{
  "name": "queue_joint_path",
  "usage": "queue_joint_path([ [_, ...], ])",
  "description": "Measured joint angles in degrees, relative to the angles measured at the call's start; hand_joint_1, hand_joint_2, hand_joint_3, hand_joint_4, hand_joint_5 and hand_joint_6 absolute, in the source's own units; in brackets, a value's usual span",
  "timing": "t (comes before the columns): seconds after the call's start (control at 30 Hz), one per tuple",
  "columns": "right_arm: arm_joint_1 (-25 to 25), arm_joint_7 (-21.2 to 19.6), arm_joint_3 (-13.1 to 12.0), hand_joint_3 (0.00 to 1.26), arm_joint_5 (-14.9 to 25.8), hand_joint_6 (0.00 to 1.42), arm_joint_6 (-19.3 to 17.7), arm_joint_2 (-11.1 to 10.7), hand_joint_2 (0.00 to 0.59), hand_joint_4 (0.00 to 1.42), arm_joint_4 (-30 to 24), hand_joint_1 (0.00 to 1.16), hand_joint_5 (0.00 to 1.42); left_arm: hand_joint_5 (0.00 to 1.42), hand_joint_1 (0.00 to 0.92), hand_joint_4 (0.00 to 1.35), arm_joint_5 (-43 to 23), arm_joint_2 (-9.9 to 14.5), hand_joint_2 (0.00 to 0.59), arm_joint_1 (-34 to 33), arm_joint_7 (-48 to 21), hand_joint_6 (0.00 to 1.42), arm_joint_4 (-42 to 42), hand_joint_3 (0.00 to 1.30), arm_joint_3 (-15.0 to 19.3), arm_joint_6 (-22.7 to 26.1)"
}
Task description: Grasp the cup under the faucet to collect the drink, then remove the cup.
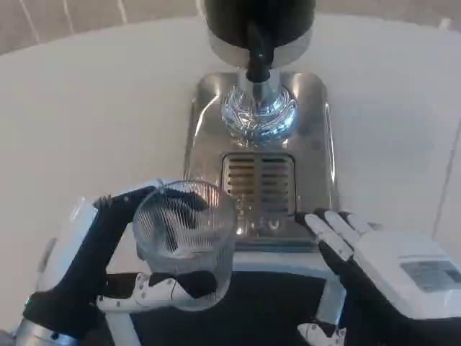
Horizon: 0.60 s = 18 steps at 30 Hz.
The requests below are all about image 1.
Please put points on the steel drip tray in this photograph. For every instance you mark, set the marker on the steel drip tray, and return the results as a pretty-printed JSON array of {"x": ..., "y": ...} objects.
[{"x": 309, "y": 151}]

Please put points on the black steel drink dispenser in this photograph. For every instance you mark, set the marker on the black steel drink dispenser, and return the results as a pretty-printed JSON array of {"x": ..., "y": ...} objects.
[{"x": 259, "y": 32}]

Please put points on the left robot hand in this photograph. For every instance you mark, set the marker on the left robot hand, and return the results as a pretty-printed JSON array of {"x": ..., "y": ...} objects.
[{"x": 77, "y": 259}]

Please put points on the slotted steel drain grid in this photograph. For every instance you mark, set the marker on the slotted steel drain grid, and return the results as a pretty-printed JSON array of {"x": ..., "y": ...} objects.
[{"x": 258, "y": 180}]

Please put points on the black dispenser tap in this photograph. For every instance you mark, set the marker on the black dispenser tap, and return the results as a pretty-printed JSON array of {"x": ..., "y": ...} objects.
[{"x": 260, "y": 54}]

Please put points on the clear ribbed glass cup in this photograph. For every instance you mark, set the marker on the clear ribbed glass cup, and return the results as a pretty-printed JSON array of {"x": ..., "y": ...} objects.
[{"x": 183, "y": 230}]

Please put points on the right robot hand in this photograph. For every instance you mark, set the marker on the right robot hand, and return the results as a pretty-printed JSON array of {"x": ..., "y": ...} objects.
[{"x": 381, "y": 274}]

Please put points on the silver left robot forearm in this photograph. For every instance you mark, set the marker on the silver left robot forearm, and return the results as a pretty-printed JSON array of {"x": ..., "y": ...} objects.
[{"x": 32, "y": 333}]

